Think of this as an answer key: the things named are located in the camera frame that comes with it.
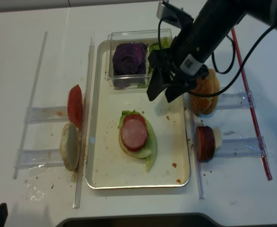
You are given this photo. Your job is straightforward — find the clear rail of tray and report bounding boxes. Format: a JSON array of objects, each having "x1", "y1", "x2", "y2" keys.
[
  {"x1": 182, "y1": 93, "x2": 206, "y2": 200},
  {"x1": 73, "y1": 37, "x2": 95, "y2": 209}
]

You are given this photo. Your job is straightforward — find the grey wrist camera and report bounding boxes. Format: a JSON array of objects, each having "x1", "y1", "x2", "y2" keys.
[{"x1": 156, "y1": 0, "x2": 194, "y2": 28}]

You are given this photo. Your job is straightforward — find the clear rail far left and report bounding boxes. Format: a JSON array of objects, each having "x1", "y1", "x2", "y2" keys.
[{"x1": 12, "y1": 31, "x2": 48, "y2": 180}]

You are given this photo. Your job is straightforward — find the red plastic strip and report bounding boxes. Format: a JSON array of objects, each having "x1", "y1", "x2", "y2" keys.
[{"x1": 231, "y1": 28, "x2": 273, "y2": 181}]

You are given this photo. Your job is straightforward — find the clear channel lower left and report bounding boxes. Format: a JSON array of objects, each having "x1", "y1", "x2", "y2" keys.
[{"x1": 14, "y1": 149, "x2": 64, "y2": 169}]

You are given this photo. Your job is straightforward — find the white pusher block right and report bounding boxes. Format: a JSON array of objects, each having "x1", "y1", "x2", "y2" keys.
[{"x1": 212, "y1": 127, "x2": 222, "y2": 150}]

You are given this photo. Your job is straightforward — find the clear channel upper right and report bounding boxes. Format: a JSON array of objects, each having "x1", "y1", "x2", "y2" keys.
[{"x1": 216, "y1": 92, "x2": 255, "y2": 110}]

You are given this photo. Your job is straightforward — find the clear channel upper left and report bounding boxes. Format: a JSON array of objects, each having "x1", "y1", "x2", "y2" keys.
[{"x1": 24, "y1": 106, "x2": 69, "y2": 124}]

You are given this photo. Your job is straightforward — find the green lettuce in box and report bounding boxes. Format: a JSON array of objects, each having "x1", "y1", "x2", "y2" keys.
[{"x1": 138, "y1": 36, "x2": 173, "y2": 88}]

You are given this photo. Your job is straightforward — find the white metal tray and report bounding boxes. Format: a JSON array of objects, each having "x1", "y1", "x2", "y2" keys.
[{"x1": 86, "y1": 41, "x2": 190, "y2": 189}]

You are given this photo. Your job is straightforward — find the clear rail right of tray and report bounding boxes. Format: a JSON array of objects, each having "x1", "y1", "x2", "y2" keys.
[{"x1": 182, "y1": 93, "x2": 206, "y2": 200}]

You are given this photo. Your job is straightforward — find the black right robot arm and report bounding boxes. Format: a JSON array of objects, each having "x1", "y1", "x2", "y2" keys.
[{"x1": 147, "y1": 0, "x2": 277, "y2": 102}]

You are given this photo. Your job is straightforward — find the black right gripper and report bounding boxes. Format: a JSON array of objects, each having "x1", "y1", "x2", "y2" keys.
[{"x1": 147, "y1": 35, "x2": 208, "y2": 103}]

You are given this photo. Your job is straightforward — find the meat patty slice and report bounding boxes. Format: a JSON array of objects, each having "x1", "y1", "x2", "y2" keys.
[{"x1": 120, "y1": 118, "x2": 148, "y2": 150}]

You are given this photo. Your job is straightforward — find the purple cabbage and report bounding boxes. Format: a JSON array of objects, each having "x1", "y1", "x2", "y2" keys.
[{"x1": 113, "y1": 43, "x2": 147, "y2": 89}]

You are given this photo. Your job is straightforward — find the clear rail left of tray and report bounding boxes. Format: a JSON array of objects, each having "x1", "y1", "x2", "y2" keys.
[{"x1": 73, "y1": 37, "x2": 95, "y2": 209}]

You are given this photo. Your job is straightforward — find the upright bun half left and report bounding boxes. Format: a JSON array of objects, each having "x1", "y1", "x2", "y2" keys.
[{"x1": 60, "y1": 122, "x2": 80, "y2": 171}]

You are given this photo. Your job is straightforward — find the clear channel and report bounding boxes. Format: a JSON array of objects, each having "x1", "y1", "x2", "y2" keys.
[
  {"x1": 214, "y1": 137, "x2": 267, "y2": 158},
  {"x1": 24, "y1": 106, "x2": 69, "y2": 124},
  {"x1": 14, "y1": 149, "x2": 64, "y2": 169},
  {"x1": 216, "y1": 92, "x2": 255, "y2": 110}
]

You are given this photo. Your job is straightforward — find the tomato slice on stack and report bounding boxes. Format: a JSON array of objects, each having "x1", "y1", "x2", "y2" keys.
[{"x1": 123, "y1": 113, "x2": 146, "y2": 152}]

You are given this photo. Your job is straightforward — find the upright tomato slice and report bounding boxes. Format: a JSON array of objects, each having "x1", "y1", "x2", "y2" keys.
[{"x1": 67, "y1": 85, "x2": 83, "y2": 128}]

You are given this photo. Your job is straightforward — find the clear tape piece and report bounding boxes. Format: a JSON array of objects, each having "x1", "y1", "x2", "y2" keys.
[{"x1": 25, "y1": 167, "x2": 49, "y2": 202}]

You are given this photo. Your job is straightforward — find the lettuce leaf on tray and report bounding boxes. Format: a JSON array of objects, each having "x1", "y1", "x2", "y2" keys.
[{"x1": 119, "y1": 111, "x2": 157, "y2": 172}]

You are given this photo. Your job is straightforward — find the clear plastic box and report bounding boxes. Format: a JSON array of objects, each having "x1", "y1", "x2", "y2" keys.
[{"x1": 105, "y1": 29, "x2": 172, "y2": 89}]

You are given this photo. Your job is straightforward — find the black cable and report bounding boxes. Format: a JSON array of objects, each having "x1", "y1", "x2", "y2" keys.
[{"x1": 157, "y1": 16, "x2": 277, "y2": 97}]

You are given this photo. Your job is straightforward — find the meat patty slices stack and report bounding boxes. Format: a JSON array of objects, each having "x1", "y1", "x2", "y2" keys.
[{"x1": 196, "y1": 126, "x2": 216, "y2": 162}]

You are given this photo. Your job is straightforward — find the clear channel lower right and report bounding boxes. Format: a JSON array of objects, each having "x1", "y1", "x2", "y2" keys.
[{"x1": 214, "y1": 137, "x2": 267, "y2": 158}]

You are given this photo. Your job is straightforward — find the sesame burger buns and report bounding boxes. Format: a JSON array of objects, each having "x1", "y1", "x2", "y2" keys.
[{"x1": 190, "y1": 69, "x2": 220, "y2": 116}]

